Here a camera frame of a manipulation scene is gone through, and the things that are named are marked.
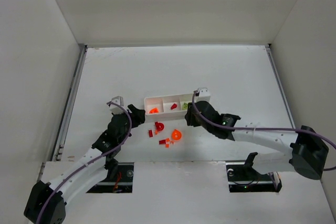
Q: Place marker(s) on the dark red lego cluster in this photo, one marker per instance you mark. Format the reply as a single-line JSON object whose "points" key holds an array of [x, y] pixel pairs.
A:
{"points": [[159, 126]]}

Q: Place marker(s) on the left aluminium rail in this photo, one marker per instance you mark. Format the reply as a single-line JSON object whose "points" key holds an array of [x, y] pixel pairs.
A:
{"points": [[61, 135]]}

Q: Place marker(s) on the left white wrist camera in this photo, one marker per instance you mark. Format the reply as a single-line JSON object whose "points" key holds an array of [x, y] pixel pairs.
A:
{"points": [[116, 105]]}

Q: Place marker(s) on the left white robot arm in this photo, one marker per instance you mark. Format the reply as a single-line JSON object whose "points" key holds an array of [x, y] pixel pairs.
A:
{"points": [[48, 201]]}

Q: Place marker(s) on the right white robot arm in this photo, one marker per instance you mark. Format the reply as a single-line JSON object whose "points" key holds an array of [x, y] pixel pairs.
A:
{"points": [[294, 150]]}

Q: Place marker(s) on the right aluminium rail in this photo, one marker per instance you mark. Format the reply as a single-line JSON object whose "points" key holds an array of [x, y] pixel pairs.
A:
{"points": [[280, 86]]}

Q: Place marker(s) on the large lime green lego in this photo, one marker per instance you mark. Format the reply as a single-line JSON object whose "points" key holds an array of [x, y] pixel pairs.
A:
{"points": [[184, 106]]}

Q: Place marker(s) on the red slope lego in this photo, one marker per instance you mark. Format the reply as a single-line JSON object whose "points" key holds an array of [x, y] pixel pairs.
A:
{"points": [[173, 106]]}

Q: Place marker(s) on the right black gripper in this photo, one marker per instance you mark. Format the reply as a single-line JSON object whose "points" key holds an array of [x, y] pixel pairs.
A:
{"points": [[193, 115]]}

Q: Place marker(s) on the orange round lego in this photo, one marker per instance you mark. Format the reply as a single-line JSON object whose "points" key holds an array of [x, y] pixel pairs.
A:
{"points": [[154, 110], [176, 135]]}

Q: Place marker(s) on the aluminium rail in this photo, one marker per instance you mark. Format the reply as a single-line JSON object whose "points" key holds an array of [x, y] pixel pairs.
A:
{"points": [[280, 86], [61, 135]]}

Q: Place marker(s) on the small orange lego pieces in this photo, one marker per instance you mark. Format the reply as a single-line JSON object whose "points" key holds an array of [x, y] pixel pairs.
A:
{"points": [[168, 142]]}

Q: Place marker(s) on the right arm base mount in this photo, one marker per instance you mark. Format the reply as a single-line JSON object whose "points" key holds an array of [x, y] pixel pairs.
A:
{"points": [[242, 178]]}

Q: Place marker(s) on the white three-compartment tray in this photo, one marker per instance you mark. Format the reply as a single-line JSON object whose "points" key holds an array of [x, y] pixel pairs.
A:
{"points": [[167, 107]]}

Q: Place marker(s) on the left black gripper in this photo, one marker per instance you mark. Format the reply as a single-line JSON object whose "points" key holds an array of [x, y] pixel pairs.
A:
{"points": [[130, 115]]}

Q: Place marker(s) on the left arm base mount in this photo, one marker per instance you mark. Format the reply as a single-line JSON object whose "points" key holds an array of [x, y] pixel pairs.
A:
{"points": [[118, 181]]}

